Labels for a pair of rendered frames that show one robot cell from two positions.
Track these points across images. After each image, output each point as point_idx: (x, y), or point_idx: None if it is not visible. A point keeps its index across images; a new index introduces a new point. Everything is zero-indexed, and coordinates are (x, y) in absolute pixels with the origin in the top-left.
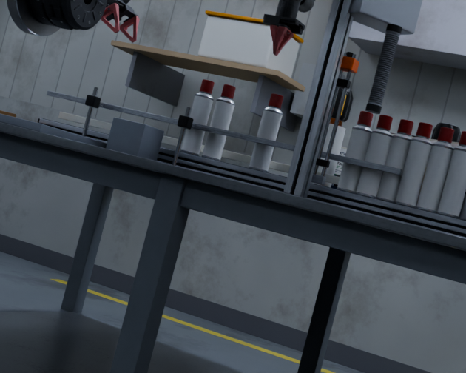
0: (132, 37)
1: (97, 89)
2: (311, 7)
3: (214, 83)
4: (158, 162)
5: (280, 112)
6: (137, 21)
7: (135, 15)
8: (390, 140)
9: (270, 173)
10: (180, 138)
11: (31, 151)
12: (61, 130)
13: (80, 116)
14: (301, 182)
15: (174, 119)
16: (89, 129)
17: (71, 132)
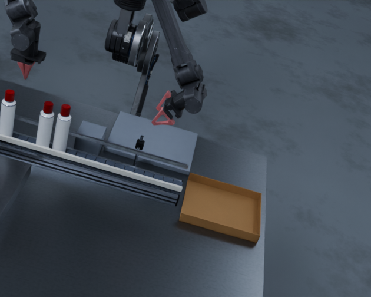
0: (155, 121)
1: (140, 136)
2: (12, 43)
3: (61, 106)
4: (47, 93)
5: (3, 99)
6: (160, 111)
7: (164, 106)
8: None
9: None
10: None
11: None
12: (116, 119)
13: (162, 181)
14: None
15: (76, 132)
16: (139, 169)
17: (114, 124)
